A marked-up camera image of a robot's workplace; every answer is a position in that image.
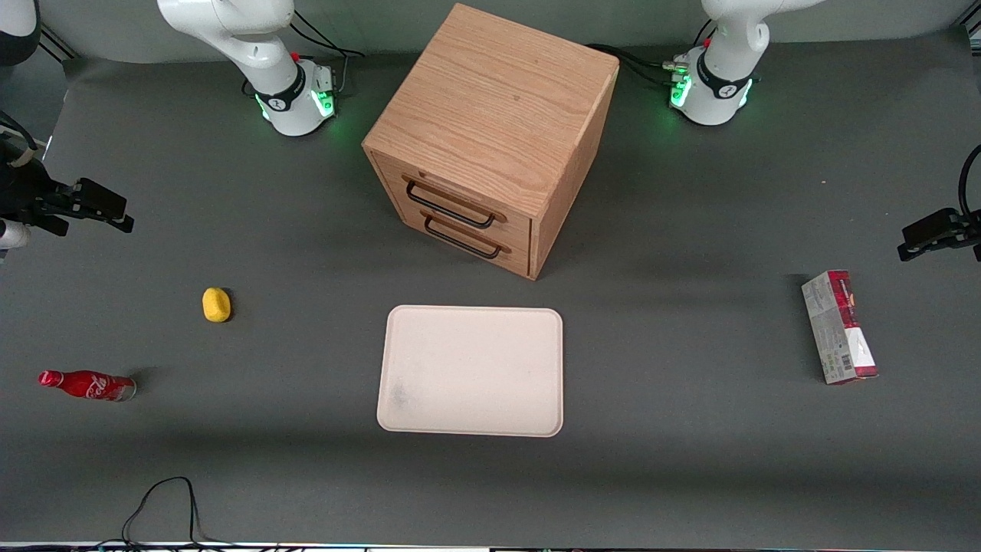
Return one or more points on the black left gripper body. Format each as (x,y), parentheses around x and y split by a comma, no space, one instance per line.
(967,228)

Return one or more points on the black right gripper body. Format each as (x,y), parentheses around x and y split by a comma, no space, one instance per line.
(21,192)

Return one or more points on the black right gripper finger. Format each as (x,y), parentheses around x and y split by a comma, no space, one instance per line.
(121,225)
(101,199)

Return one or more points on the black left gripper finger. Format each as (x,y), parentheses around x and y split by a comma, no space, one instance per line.
(935,228)
(910,251)

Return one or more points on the red coke bottle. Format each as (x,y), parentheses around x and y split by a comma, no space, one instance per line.
(88,385)

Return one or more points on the cream plastic tray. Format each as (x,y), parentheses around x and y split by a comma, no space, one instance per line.
(471,372)

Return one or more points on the red tartan carton box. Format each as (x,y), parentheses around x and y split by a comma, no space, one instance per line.
(839,330)

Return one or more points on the small yellow lemon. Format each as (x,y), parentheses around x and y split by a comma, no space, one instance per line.
(216,305)

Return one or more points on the wooden drawer cabinet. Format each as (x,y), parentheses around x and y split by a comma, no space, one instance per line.
(490,100)

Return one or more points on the wooden drawer front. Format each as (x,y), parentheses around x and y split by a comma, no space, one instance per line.
(515,259)
(513,230)

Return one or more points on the black frame strut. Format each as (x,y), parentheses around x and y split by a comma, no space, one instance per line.
(972,38)
(57,44)

